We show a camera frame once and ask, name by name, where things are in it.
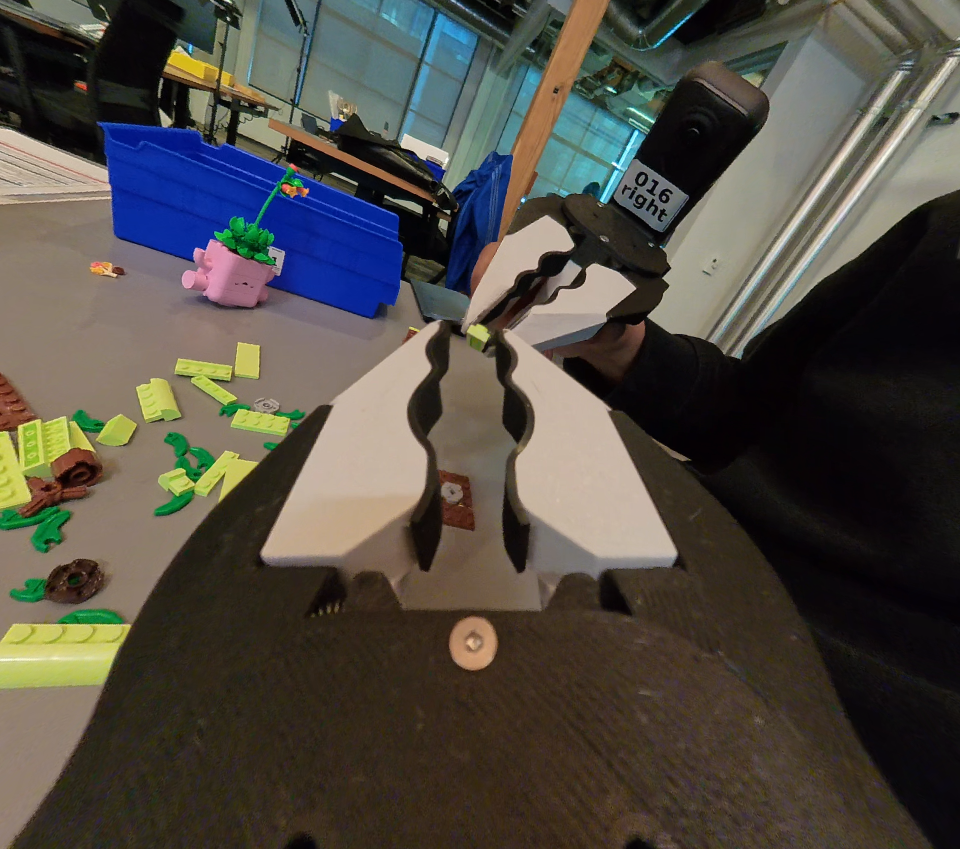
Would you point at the person's right forearm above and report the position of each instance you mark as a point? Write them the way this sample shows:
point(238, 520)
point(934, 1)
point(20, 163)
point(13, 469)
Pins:
point(787, 354)

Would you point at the silver pipes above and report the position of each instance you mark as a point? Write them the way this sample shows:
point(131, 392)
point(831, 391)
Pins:
point(847, 174)

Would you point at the pink pig planter toy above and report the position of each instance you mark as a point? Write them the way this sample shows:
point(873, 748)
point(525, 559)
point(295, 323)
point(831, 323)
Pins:
point(225, 279)

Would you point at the black office chair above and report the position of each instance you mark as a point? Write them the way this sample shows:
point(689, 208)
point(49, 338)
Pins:
point(127, 61)

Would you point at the black bag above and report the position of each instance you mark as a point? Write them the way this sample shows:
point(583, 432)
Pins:
point(390, 159)

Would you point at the laminated paper sheet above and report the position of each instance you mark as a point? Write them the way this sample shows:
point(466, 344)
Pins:
point(37, 170)

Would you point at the small orange flower piece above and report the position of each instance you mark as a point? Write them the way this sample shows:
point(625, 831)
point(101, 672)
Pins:
point(105, 268)

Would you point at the blue storage bin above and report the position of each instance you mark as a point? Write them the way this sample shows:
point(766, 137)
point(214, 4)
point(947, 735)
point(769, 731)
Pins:
point(315, 249)

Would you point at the brown trunk piece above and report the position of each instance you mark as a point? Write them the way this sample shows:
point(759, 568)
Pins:
point(75, 470)

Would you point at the lime green long plate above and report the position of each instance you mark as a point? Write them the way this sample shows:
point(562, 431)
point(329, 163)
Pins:
point(478, 337)

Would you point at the person's black jacket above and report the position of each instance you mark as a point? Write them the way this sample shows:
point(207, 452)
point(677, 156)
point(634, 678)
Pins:
point(900, 639)

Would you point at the pile of lime green bricks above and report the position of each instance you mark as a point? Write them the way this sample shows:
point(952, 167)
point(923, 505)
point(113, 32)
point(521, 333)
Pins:
point(45, 444)

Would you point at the person's right hand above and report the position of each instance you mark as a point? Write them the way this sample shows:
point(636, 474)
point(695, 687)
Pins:
point(607, 358)

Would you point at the yellow storage bin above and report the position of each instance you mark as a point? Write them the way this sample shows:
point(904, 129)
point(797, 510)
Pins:
point(191, 69)

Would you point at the dark brown round piece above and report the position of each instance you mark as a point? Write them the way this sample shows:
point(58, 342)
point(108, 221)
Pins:
point(75, 583)

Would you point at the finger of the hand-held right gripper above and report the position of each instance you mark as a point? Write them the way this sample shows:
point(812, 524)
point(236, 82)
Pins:
point(592, 298)
point(517, 256)

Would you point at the blue jacket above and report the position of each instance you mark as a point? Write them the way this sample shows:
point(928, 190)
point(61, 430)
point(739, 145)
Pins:
point(480, 204)

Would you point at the wooden top desk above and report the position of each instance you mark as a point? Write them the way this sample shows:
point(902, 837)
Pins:
point(247, 99)
point(315, 140)

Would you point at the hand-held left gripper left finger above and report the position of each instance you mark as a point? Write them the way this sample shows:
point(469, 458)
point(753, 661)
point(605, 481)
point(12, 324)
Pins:
point(352, 481)

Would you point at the tripod light stand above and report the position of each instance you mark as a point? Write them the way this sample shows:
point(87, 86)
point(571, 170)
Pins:
point(296, 9)
point(217, 1)

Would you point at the grey round plate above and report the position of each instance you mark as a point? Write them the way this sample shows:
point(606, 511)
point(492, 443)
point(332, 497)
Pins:
point(266, 405)
point(452, 490)

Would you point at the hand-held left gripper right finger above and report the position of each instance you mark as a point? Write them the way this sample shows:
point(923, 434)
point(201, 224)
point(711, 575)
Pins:
point(592, 489)

